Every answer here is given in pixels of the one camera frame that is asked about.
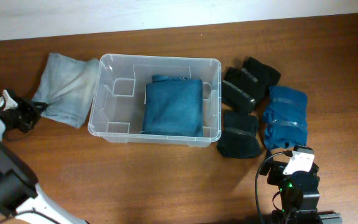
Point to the blue taped garment bundle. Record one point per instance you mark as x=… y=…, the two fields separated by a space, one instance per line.
x=285 y=117

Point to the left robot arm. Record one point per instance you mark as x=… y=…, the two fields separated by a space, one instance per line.
x=21 y=196

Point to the dark blue jeans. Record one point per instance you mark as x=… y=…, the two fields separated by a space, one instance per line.
x=173 y=106

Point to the black garment bundle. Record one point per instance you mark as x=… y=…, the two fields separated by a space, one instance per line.
x=238 y=139
x=263 y=72

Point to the clear plastic storage container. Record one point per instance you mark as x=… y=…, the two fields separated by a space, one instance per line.
x=119 y=100

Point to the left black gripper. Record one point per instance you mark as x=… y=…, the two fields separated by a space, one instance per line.
x=36 y=109

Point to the black garment bundle upper right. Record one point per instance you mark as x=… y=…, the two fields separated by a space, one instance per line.
x=263 y=72

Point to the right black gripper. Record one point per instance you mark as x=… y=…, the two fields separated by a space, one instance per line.
x=277 y=172

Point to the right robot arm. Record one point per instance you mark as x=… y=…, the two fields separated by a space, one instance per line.
x=299 y=196

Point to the black garment bundle taped middle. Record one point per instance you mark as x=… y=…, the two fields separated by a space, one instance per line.
x=242 y=90

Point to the black garment bundle lower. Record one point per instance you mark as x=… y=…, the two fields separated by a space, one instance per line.
x=238 y=139

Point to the light blue jeans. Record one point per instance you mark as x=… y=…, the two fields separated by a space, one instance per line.
x=67 y=86

